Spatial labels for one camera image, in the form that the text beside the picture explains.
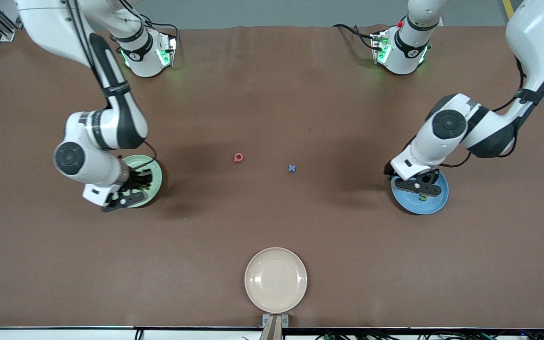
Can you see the red foam letter Q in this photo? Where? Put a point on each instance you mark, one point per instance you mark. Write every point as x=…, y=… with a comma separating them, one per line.
x=235, y=157

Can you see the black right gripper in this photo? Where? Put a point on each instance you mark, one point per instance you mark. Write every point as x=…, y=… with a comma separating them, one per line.
x=136, y=181

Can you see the blue plate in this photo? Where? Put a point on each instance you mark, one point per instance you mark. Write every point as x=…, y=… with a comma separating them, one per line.
x=423, y=208

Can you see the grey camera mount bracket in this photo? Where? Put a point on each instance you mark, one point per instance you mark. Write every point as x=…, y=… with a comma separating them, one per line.
x=275, y=326

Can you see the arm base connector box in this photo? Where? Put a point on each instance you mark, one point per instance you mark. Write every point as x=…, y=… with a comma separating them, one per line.
x=380, y=52
x=165, y=54

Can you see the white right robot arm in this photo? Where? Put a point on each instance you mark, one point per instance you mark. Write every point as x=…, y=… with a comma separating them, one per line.
x=106, y=127

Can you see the light green plate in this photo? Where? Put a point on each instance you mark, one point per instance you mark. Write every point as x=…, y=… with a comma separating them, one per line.
x=156, y=182

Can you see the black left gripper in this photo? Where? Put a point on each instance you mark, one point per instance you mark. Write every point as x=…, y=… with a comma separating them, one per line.
x=436, y=175

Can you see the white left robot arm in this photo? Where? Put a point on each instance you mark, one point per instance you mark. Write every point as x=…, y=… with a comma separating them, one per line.
x=446, y=137

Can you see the beige plate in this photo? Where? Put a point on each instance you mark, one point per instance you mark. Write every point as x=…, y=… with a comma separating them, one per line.
x=276, y=281

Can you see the white table edge rail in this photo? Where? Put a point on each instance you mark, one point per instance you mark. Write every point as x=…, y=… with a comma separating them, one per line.
x=40, y=334

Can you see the brown table cover sheet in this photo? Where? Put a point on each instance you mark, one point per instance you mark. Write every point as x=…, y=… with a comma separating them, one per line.
x=272, y=118

